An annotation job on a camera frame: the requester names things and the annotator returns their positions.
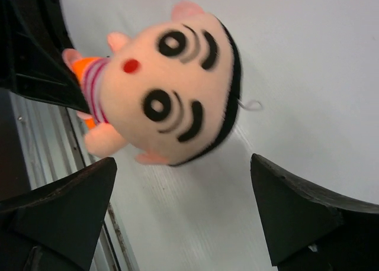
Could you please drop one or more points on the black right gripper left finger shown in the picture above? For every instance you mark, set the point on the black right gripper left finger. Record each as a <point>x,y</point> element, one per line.
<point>57,226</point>

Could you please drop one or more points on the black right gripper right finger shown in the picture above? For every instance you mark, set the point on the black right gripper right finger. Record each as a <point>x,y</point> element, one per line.
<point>308,227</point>

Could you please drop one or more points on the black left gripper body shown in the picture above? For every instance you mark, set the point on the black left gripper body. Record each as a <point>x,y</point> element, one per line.
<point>33,36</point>

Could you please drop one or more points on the boy doll orange pants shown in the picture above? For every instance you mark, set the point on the boy doll orange pants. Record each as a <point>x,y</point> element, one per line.
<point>173,91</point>

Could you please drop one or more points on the aluminium front mounting rail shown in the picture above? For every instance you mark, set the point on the aluminium front mounting rail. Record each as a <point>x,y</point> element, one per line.
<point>53,147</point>

